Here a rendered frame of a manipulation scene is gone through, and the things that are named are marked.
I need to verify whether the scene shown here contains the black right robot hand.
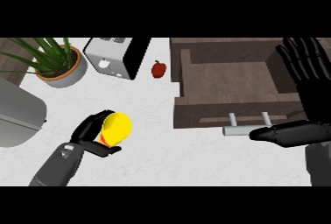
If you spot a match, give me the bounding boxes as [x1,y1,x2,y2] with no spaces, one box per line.
[249,37,331,149]

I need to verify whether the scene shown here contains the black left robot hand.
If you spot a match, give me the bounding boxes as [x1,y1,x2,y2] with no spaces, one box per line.
[68,109,123,158]

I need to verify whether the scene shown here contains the yellow cup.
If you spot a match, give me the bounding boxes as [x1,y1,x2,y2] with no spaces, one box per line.
[98,111,133,148]

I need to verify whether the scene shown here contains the brown wooden drawer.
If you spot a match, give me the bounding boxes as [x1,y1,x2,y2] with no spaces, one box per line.
[172,48,311,130]

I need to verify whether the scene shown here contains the grey rounded appliance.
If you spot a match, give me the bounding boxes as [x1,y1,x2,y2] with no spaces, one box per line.
[0,76,48,149]

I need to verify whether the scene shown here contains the green potted plant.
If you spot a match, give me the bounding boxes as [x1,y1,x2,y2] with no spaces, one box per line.
[0,37,89,89]

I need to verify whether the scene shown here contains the silver and black toaster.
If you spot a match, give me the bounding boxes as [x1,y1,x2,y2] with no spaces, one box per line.
[82,37,153,81]

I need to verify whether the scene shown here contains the brown wooden cabinet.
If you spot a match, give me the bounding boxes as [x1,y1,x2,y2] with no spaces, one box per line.
[170,37,331,83]

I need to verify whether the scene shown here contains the red bell pepper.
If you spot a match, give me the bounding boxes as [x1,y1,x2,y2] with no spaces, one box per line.
[150,59,169,79]

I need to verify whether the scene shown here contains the grey drawer handle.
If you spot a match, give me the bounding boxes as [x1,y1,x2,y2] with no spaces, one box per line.
[222,111,275,137]

